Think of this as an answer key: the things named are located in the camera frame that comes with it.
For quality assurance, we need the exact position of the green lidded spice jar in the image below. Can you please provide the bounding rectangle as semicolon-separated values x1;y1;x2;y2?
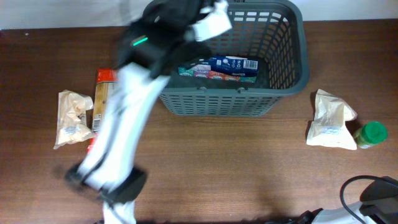
353;121;389;149

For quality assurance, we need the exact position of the blue tissue box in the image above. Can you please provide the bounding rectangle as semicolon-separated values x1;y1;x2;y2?
178;55;259;83

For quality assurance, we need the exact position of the beige food bag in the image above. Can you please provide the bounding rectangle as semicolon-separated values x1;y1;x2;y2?
53;90;95;149
306;89;358;151

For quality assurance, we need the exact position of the grey plastic basket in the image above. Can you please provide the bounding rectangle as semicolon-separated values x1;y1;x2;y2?
160;1;310;117

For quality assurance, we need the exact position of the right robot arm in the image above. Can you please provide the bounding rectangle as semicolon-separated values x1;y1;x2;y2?
290;175;397;224

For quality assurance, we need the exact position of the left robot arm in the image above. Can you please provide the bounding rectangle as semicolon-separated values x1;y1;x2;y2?
65;1;231;223

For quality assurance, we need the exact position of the orange pasta package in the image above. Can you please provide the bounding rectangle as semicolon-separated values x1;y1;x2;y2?
86;68;119;155

